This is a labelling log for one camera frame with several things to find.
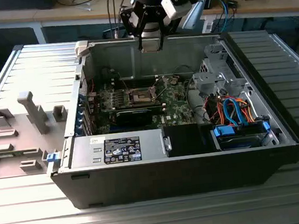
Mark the green motherboard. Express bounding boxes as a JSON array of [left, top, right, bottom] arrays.
[[89, 71, 198, 136]]

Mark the grey parts rack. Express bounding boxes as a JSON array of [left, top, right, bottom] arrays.
[[0, 86, 75, 180]]

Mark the CPU socket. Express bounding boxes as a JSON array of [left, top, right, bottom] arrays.
[[127, 86, 156, 106]]

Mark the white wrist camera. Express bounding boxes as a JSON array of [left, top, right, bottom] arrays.
[[161, 0, 183, 20]]

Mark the hard disk in blue carrier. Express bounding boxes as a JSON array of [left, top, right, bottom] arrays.
[[210, 119, 273, 153]]

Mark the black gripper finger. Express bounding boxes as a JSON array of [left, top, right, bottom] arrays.
[[155, 7, 173, 50], [118, 5, 148, 54]]

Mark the black PC case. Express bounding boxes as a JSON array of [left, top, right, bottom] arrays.
[[33, 17, 299, 214]]

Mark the silver power supply unit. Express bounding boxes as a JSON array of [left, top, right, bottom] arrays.
[[66, 128, 168, 170]]

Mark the silver CPU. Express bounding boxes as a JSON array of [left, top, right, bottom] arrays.
[[139, 37, 161, 54]]

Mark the metal disk bay cage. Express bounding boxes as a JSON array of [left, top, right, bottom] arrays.
[[188, 40, 247, 97]]

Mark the metal socket cover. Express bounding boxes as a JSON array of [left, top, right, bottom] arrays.
[[148, 74, 170, 102]]

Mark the blue case clip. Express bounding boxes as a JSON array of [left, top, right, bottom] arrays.
[[46, 151, 61, 164]]

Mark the orange power wire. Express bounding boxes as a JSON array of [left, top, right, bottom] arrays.
[[240, 97, 257, 124]]

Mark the thin wire locking lever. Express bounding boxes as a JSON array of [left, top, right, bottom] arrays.
[[116, 70, 131, 93]]

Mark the blue data wire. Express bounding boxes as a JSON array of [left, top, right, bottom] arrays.
[[221, 96, 245, 128]]

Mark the beige case latch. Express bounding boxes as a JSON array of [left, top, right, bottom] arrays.
[[74, 40, 90, 57]]

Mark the black graphics card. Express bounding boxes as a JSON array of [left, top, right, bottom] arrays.
[[114, 105, 164, 129]]

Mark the black monitor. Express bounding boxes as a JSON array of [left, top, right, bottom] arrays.
[[0, 0, 55, 15]]

